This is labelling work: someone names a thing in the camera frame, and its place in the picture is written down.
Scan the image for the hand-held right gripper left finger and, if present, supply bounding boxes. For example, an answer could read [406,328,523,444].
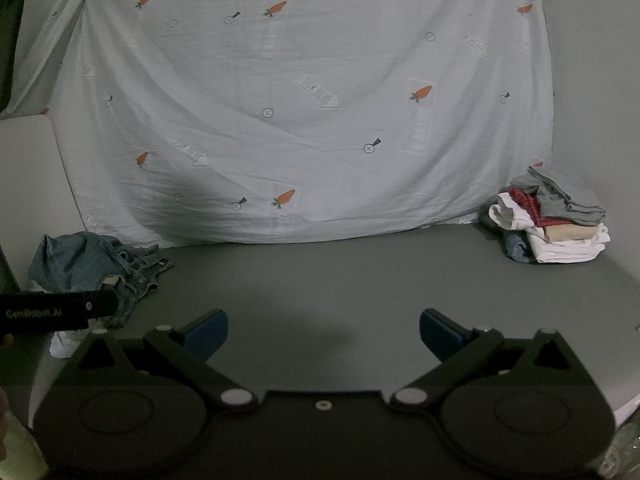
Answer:
[65,309,260,412]

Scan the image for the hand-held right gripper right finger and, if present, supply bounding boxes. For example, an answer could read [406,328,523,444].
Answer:
[389,308,590,412]

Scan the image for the blue denim jeans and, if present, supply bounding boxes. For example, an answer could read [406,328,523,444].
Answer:
[27,232,174,329]

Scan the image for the small white cloth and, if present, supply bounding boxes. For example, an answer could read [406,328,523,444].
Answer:
[49,329,89,360]

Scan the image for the small blue denim garment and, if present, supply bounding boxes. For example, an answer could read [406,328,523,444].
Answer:
[503,232,535,264]

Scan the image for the pale green cloth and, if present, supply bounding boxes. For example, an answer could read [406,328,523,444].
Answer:
[0,422,50,480]

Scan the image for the white folded garment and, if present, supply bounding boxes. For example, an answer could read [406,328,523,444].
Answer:
[527,225,612,264]

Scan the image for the beige folded garment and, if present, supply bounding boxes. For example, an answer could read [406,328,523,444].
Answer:
[542,223,601,242]

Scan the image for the grey folded garment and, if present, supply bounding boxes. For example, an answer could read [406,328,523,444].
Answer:
[511,165,606,226]

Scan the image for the carrot print pale sheet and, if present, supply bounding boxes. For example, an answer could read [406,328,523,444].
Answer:
[0,0,557,250]

